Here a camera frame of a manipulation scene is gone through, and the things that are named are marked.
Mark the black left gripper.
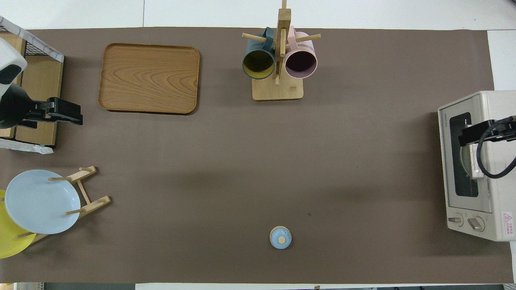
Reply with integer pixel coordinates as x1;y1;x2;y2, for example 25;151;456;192
0;83;83;129

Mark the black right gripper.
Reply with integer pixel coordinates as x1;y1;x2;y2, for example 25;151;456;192
459;116;516;147

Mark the glass oven door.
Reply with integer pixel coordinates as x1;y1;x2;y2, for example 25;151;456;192
439;95;493;213

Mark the beige toaster oven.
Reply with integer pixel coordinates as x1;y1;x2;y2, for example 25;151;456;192
438;90;516;242

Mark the wooden stepped shelf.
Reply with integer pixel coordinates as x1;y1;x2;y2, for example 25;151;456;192
0;32;64;146

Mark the wooden shelf box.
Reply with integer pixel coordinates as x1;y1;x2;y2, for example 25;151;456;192
0;16;65;154

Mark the wooden tray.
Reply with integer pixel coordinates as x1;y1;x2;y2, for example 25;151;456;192
98;43;200;115

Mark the light blue plate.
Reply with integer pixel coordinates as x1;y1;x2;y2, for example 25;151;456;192
4;170;81;235

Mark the wooden plate rack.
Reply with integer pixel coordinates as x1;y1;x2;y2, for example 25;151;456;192
16;166;112;245

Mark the yellow plate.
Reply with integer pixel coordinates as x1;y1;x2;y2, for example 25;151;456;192
0;189;37;259

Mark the brown table mat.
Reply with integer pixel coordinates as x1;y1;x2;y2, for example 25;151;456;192
0;27;514;284

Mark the pink mug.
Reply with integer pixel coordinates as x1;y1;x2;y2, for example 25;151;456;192
285;26;318;79

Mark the dark teal mug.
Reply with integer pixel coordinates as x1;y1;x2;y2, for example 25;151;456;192
242;27;276;80

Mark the wooden mug tree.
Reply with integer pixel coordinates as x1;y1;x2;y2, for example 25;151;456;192
242;0;322;101

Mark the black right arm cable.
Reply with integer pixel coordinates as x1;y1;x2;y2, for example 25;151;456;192
476;117;516;179

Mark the black wire basket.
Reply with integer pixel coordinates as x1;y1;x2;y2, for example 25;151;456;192
0;25;53;57

